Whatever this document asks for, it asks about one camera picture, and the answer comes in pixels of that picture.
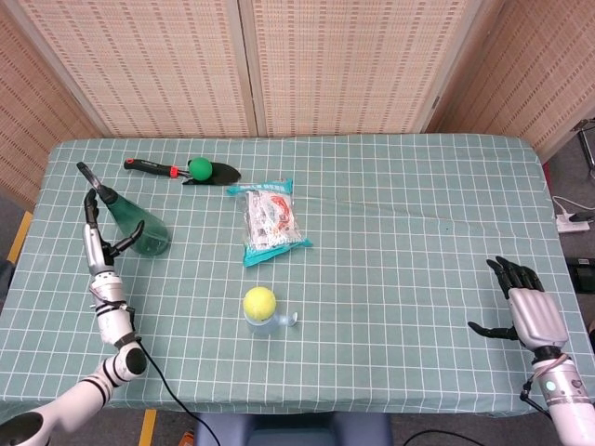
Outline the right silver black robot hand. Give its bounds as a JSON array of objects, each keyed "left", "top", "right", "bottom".
[{"left": 468, "top": 256, "right": 569, "bottom": 350}]

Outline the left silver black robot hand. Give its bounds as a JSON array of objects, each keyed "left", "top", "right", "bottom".
[{"left": 82, "top": 188, "right": 146, "bottom": 280}]

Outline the green transparent spray bottle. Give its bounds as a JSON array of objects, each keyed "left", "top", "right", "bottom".
[{"left": 76, "top": 161, "right": 171, "bottom": 256}]

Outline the black box device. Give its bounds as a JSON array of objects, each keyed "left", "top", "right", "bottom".
[{"left": 565, "top": 257, "right": 595, "bottom": 293}]

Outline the white power strip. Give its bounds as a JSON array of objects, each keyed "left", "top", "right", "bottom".
[{"left": 556, "top": 214, "right": 590, "bottom": 234}]

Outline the black garden trowel red collar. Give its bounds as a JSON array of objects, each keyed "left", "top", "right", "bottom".
[{"left": 124, "top": 158, "right": 243, "bottom": 186}]

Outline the green ball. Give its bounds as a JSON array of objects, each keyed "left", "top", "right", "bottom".
[{"left": 188, "top": 157, "right": 214, "bottom": 181}]

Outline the bamboo folding screen panel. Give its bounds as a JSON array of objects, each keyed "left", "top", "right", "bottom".
[
  {"left": 425, "top": 0, "right": 595, "bottom": 162},
  {"left": 11, "top": 0, "right": 258, "bottom": 139},
  {"left": 0, "top": 8, "right": 111, "bottom": 208},
  {"left": 238, "top": 0, "right": 487, "bottom": 138}
]

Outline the teal checked tablecloth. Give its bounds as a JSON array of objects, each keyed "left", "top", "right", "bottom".
[{"left": 0, "top": 133, "right": 595, "bottom": 419}]

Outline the yellow ball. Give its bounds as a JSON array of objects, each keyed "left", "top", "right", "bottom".
[{"left": 243, "top": 286, "right": 277, "bottom": 321}]

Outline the teal clear snack packet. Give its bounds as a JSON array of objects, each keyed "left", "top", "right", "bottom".
[{"left": 226, "top": 178, "right": 313, "bottom": 269}]

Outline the blue padded seat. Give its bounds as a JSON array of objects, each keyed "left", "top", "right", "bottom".
[{"left": 193, "top": 411, "right": 394, "bottom": 446}]

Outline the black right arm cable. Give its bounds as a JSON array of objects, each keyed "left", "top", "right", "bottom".
[{"left": 520, "top": 378, "right": 554, "bottom": 417}]

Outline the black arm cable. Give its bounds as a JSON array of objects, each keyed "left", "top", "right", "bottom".
[
  {"left": 134, "top": 343, "right": 220, "bottom": 446},
  {"left": 520, "top": 378, "right": 554, "bottom": 417}
]

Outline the white power cable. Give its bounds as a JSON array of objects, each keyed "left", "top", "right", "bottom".
[{"left": 551, "top": 195, "right": 578, "bottom": 217}]

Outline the black floor cable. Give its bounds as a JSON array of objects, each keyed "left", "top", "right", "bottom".
[{"left": 403, "top": 429, "right": 489, "bottom": 446}]

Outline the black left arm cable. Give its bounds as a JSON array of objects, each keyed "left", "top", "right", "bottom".
[{"left": 134, "top": 343, "right": 220, "bottom": 446}]

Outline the clear plastic cup with handle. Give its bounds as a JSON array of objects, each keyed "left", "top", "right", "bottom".
[{"left": 245, "top": 309, "right": 299, "bottom": 336}]

